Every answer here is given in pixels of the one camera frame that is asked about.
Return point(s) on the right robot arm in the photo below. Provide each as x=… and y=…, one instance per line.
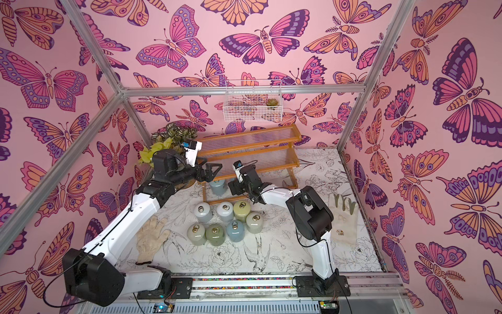
x=312, y=218

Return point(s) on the cream tea canister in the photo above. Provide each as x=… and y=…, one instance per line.
x=196, y=233

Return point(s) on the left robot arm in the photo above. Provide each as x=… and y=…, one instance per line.
x=91, y=275

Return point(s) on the sage green tea canister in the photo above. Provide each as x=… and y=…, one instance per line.
x=215, y=234

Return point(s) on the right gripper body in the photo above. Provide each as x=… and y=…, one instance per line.
x=243, y=177

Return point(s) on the pale yellow-green tea canister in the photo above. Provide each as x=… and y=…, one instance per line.
x=241, y=210

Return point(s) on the wooden three-tier shelf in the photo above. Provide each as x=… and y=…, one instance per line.
x=270, y=150

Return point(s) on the white wire wall basket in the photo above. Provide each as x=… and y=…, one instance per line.
x=245, y=100

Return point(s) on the white tea canister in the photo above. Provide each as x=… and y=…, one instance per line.
x=225, y=211
x=203, y=212

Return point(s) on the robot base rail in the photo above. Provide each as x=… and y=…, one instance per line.
x=269, y=293

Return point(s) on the beige work glove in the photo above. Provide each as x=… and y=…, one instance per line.
x=150, y=239

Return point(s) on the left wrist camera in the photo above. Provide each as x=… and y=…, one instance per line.
x=191, y=148

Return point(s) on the small succulent in basket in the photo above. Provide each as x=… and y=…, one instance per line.
x=272, y=102

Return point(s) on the beige cloth tool pouch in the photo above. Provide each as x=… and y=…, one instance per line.
x=345, y=219

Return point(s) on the striped leaf potted plant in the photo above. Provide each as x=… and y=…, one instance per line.
x=178, y=133

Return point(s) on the pale green tea canister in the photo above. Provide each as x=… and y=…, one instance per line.
x=254, y=222

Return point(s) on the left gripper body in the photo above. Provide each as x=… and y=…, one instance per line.
x=200, y=177

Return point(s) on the blue tea canister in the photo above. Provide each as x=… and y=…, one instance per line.
x=218, y=187
x=235, y=231

